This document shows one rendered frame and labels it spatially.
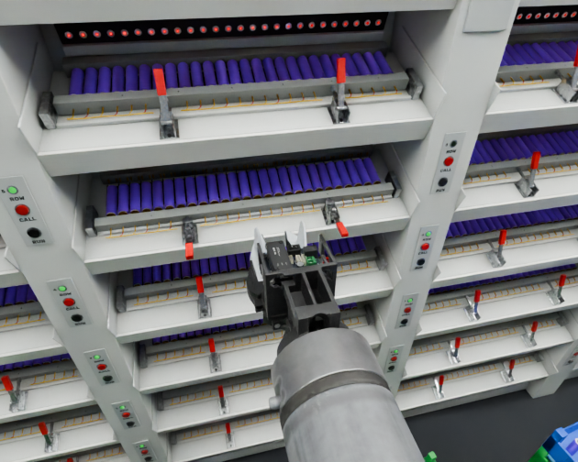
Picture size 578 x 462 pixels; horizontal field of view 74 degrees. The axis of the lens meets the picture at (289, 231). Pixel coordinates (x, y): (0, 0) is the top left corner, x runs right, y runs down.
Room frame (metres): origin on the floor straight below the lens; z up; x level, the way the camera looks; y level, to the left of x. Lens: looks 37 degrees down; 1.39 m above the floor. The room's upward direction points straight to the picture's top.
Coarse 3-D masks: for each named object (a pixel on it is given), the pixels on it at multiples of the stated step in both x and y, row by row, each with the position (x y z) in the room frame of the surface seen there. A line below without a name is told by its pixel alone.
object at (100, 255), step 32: (384, 160) 0.76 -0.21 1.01; (96, 192) 0.63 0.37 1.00; (224, 224) 0.58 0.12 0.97; (256, 224) 0.58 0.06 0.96; (288, 224) 0.59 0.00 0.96; (320, 224) 0.59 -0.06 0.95; (352, 224) 0.60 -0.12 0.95; (384, 224) 0.61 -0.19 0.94; (96, 256) 0.50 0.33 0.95; (128, 256) 0.50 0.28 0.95; (160, 256) 0.52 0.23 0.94
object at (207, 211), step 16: (304, 192) 0.63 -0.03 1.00; (320, 192) 0.64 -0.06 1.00; (336, 192) 0.64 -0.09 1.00; (352, 192) 0.64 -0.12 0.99; (368, 192) 0.65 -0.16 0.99; (384, 192) 0.66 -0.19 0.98; (176, 208) 0.58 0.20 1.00; (192, 208) 0.58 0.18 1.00; (208, 208) 0.59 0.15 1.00; (224, 208) 0.59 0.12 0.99; (240, 208) 0.59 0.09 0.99; (256, 208) 0.60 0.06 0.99; (272, 208) 0.61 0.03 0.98; (96, 224) 0.54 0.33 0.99; (112, 224) 0.54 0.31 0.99; (128, 224) 0.55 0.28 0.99; (144, 224) 0.56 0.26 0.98; (160, 224) 0.56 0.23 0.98
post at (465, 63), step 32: (416, 32) 0.73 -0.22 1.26; (448, 32) 0.64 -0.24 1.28; (480, 32) 0.63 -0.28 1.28; (448, 64) 0.62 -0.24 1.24; (480, 64) 0.63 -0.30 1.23; (448, 96) 0.62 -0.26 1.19; (480, 96) 0.64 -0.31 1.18; (448, 128) 0.63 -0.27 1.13; (416, 160) 0.65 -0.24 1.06; (416, 192) 0.62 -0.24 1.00; (448, 192) 0.64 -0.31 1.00; (416, 224) 0.62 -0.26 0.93; (448, 224) 0.64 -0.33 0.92; (416, 288) 0.63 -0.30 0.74; (384, 320) 0.63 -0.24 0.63; (416, 320) 0.64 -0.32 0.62; (384, 352) 0.62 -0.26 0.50
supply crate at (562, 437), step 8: (576, 424) 0.46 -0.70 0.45; (560, 432) 0.43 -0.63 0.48; (568, 432) 0.45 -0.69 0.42; (576, 432) 0.46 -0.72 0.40; (552, 440) 0.42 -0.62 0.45; (560, 440) 0.41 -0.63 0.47; (568, 440) 0.44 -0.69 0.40; (552, 448) 0.41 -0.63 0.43; (560, 448) 0.40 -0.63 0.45; (552, 456) 0.40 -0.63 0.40; (560, 456) 0.40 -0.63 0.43; (568, 456) 0.39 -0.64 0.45; (576, 456) 0.40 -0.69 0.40
